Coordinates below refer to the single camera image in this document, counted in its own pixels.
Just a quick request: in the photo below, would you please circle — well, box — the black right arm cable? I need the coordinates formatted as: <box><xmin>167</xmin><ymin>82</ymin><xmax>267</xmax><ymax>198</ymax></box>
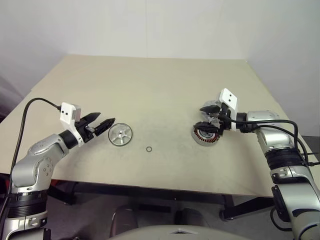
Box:
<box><xmin>219</xmin><ymin>113</ymin><xmax>320</xmax><ymax>167</ymax></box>

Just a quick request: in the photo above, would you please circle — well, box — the black zip tie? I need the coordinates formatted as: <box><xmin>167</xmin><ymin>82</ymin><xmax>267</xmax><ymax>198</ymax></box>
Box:
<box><xmin>301</xmin><ymin>149</ymin><xmax>320</xmax><ymax>166</ymax></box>

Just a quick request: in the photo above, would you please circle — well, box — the red object on floor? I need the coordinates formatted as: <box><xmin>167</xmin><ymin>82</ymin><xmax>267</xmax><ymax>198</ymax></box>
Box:
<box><xmin>0</xmin><ymin>180</ymin><xmax>11</xmax><ymax>195</ymax></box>

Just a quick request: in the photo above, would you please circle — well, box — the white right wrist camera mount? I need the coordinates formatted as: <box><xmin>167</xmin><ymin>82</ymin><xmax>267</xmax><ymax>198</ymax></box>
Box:
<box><xmin>218</xmin><ymin>87</ymin><xmax>239</xmax><ymax>132</ymax></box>

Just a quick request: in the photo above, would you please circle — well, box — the silver round metal cover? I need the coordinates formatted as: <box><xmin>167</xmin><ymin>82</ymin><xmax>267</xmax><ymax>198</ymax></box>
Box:
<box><xmin>107</xmin><ymin>122</ymin><xmax>134</xmax><ymax>147</ymax></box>

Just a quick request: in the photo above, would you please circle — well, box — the grey motor stator base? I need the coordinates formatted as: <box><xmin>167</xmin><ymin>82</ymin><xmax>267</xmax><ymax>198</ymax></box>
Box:
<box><xmin>191</xmin><ymin>123</ymin><xmax>222</xmax><ymax>147</ymax></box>

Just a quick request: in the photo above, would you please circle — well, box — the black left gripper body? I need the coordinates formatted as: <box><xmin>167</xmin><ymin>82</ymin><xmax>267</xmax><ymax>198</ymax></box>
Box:
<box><xmin>74</xmin><ymin>117</ymin><xmax>98</xmax><ymax>144</ymax></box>

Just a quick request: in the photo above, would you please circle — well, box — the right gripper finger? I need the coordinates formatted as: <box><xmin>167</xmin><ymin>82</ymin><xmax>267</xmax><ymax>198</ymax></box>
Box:
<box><xmin>199</xmin><ymin>105</ymin><xmax>221</xmax><ymax>115</ymax></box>
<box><xmin>193</xmin><ymin>121</ymin><xmax>223</xmax><ymax>136</ymax></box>

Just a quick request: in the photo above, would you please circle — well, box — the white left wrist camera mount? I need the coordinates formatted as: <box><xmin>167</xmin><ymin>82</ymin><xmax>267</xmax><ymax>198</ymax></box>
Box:
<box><xmin>59</xmin><ymin>102</ymin><xmax>84</xmax><ymax>147</ymax></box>

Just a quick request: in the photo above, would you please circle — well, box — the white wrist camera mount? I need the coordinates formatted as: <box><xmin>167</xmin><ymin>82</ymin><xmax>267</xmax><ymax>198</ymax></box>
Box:
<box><xmin>59</xmin><ymin>102</ymin><xmax>84</xmax><ymax>147</ymax></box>
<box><xmin>218</xmin><ymin>87</ymin><xmax>239</xmax><ymax>132</ymax></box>

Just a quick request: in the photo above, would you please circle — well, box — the silver robot torso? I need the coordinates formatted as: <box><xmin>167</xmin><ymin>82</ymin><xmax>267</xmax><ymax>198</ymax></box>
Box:
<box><xmin>116</xmin><ymin>224</ymin><xmax>221</xmax><ymax>240</ymax></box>

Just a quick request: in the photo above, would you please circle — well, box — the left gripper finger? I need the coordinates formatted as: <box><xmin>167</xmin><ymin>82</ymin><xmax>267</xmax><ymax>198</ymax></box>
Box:
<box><xmin>94</xmin><ymin>117</ymin><xmax>116</xmax><ymax>137</ymax></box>
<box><xmin>83</xmin><ymin>112</ymin><xmax>102</xmax><ymax>124</ymax></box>

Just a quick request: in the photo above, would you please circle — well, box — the dark rounded shape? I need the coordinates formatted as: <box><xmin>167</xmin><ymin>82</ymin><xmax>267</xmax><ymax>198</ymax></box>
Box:
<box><xmin>111</xmin><ymin>204</ymin><xmax>140</xmax><ymax>237</ymax></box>

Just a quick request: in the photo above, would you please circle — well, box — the black table leg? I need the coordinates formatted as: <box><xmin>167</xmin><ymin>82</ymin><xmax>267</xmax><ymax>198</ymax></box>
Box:
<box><xmin>47</xmin><ymin>179</ymin><xmax>79</xmax><ymax>206</ymax></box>
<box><xmin>219</xmin><ymin>194</ymin><xmax>275</xmax><ymax>222</ymax></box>

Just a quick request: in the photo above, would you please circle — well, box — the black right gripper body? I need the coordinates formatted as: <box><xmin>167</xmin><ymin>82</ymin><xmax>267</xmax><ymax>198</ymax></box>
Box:
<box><xmin>212</xmin><ymin>103</ymin><xmax>232</xmax><ymax>136</ymax></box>

